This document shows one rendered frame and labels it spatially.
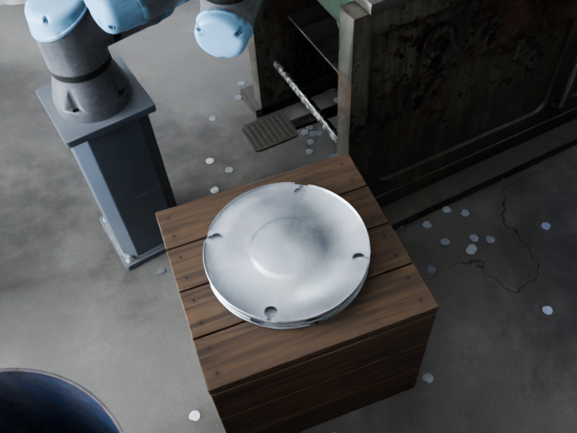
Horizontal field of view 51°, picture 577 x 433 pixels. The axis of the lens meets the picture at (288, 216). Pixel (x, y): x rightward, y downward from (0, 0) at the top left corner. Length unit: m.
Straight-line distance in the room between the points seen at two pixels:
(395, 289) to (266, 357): 0.25
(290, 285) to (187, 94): 1.04
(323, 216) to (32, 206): 0.93
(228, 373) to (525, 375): 0.69
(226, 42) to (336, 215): 0.40
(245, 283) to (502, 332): 0.66
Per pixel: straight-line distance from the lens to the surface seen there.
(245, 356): 1.00
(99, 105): 1.22
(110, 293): 1.54
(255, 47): 1.68
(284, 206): 1.12
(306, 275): 1.03
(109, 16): 0.75
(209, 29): 0.85
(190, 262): 1.11
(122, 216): 1.43
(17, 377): 0.96
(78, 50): 1.17
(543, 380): 1.43
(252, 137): 1.55
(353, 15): 1.12
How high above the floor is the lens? 1.26
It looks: 53 degrees down
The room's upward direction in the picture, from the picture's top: 5 degrees counter-clockwise
